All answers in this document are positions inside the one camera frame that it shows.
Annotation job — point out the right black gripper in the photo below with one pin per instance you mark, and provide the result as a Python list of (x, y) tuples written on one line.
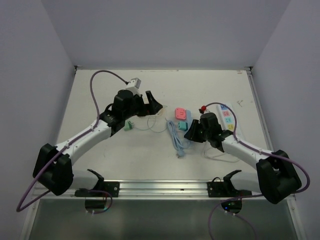
[(191, 134)]

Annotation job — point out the green charger plug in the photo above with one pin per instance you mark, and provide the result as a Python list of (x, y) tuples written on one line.
[(129, 125)]

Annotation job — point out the aluminium mounting rail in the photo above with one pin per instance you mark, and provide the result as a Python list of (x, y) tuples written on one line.
[(167, 190)]

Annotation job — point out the right black base bracket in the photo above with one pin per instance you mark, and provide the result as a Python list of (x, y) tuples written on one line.
[(218, 188)]

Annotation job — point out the pink cube adapter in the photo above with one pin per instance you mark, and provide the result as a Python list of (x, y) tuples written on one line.
[(180, 114)]

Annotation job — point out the blue power strip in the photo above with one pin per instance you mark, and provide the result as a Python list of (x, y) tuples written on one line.
[(188, 120)]

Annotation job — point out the black base bracket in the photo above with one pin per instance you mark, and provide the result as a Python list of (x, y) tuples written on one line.
[(110, 187), (218, 188)]

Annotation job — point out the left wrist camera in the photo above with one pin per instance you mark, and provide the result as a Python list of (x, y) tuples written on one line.
[(133, 86)]

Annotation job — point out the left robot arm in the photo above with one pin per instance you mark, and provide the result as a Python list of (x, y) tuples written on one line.
[(54, 165)]

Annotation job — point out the left black base bracket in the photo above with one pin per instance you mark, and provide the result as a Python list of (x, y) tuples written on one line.
[(110, 187)]

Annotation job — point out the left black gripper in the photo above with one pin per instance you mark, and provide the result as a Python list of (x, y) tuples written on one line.
[(154, 106)]

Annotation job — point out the white power strip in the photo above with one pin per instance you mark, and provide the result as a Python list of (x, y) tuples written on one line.
[(227, 121)]

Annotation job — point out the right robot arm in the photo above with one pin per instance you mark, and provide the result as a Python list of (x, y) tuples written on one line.
[(275, 177)]

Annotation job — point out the teal cube adapter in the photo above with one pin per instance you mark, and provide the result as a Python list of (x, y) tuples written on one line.
[(183, 126)]

